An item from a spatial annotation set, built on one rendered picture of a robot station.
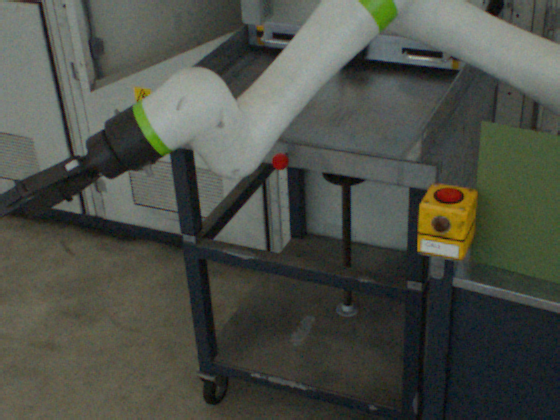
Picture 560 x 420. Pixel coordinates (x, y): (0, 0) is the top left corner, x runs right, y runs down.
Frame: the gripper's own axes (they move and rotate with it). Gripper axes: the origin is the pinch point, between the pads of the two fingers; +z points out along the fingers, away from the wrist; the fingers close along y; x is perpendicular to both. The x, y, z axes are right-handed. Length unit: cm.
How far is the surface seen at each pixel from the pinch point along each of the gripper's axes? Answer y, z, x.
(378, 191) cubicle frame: 122, -46, -23
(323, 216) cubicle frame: 132, -28, -22
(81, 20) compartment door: 52, -11, 38
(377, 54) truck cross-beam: 71, -64, 3
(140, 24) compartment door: 70, -19, 37
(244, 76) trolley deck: 68, -35, 14
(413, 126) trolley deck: 48, -63, -17
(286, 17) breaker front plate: 74, -49, 22
